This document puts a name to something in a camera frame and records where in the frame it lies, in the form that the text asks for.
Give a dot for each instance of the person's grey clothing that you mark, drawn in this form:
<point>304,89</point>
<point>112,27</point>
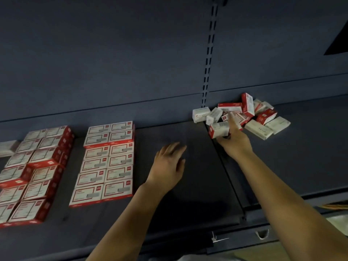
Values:
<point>201,258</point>

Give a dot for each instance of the small red white box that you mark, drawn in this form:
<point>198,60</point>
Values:
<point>97,139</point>
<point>219,129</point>
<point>35,134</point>
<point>39,188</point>
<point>120,136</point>
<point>18,158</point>
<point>90,177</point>
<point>5,212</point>
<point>93,164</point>
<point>27,145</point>
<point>118,173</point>
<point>122,126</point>
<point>120,159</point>
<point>121,148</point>
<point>51,141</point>
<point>12,174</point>
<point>44,155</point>
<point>57,130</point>
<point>97,152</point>
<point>46,173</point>
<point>11,193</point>
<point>86,194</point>
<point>28,210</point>
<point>116,188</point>
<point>99,129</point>

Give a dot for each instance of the pile of red white boxes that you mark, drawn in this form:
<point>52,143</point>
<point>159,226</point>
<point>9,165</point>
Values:
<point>260,129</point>

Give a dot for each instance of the brown packaged items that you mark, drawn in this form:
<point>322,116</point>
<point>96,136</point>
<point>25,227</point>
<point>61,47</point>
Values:
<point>334,206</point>

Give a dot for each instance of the person's right forearm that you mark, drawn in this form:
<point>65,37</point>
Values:
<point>288,206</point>

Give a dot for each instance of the person's left forearm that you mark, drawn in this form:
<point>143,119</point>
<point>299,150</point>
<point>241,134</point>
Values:
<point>128,225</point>

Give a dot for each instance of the white paper card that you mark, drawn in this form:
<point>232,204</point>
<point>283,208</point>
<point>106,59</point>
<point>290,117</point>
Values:
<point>220,236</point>

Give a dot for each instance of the clear packaged insoles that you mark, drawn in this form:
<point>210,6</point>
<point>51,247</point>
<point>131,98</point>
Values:
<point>340,223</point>

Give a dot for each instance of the person's right hand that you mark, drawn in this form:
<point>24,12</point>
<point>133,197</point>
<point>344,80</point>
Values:
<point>236,144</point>

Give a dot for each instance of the person's left hand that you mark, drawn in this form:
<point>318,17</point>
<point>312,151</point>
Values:
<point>166,168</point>

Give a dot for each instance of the dark metal shelf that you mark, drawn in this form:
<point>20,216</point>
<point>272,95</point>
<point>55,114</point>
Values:
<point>109,51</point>

